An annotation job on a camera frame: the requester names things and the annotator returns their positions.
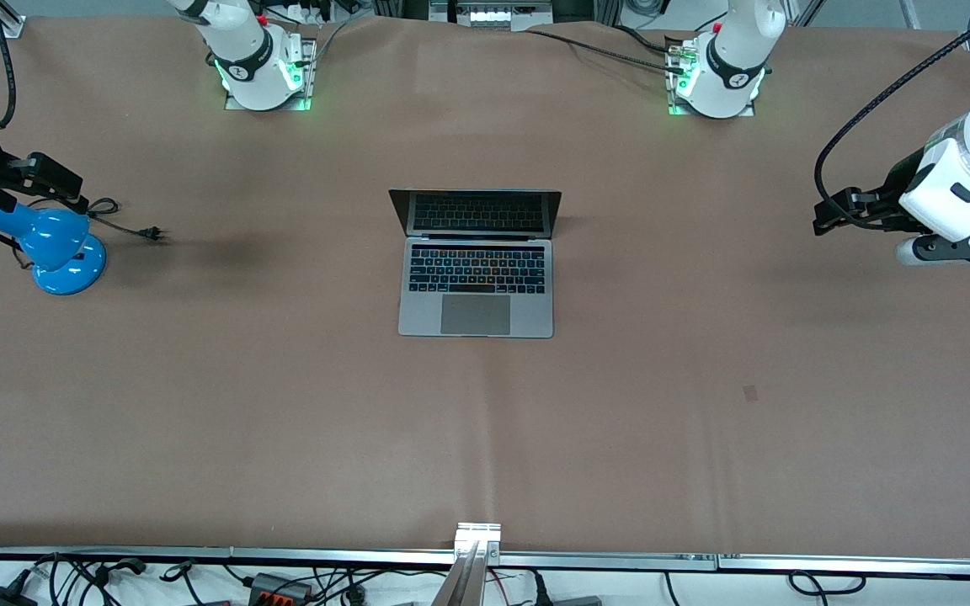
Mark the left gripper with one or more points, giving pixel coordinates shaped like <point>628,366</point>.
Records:
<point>899,183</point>

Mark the grey open-lid laptop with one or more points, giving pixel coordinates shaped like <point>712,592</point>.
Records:
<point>475,316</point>

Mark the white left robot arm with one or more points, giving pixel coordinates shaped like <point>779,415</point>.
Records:
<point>738,59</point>

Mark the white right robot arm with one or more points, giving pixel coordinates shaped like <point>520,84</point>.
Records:
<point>245,50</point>

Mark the blue desk lamp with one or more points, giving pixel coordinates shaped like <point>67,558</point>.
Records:
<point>60,252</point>

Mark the white power strip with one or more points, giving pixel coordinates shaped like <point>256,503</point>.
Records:
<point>304,10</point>

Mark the brown table cover mat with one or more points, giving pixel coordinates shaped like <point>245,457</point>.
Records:
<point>283,421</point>

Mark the black power adapter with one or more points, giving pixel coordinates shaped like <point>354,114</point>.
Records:
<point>1,596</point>

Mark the grey equipment box white label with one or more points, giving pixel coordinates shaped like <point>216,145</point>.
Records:
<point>489,13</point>

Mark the grey orange connector box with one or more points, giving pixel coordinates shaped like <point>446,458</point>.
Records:
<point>279,587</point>

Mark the aluminium frame post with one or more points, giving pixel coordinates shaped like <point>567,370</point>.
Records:
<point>12,18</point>

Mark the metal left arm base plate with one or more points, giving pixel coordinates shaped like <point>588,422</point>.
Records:
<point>672,99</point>

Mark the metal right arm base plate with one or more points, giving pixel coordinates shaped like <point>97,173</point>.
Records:
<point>310,71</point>

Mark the aluminium table edge rail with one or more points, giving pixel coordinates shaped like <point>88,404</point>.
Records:
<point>199,555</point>

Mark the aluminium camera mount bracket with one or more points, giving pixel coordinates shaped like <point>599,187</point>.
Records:
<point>475,555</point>

